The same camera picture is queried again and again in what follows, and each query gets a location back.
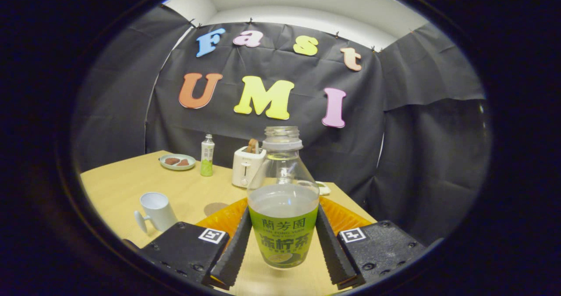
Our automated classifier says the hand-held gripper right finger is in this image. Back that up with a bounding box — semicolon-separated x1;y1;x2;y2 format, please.
315;196;428;290

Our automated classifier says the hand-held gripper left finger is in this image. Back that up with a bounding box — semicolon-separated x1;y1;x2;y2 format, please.
139;197;253;290

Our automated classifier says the round brown coaster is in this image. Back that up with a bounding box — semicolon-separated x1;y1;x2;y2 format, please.
204;202;230;217

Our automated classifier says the green label juice bottle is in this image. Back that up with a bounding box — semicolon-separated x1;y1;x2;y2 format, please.
247;126;320;270

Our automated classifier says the white cup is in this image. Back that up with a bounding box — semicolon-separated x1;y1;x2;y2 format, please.
134;192;179;234

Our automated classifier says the slim capped green drink bottle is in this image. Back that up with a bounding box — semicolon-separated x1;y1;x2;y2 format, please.
200;134;216;177

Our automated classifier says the white toaster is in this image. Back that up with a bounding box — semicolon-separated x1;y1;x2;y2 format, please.
231;146;267;189

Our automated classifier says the pale green plate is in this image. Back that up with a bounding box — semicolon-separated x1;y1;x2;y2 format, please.
159;153;197;171

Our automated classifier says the black backdrop cloth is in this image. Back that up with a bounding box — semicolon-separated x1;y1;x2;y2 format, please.
70;4;491;246

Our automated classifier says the wooden table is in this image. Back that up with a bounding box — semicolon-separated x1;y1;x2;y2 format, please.
80;150;377;296

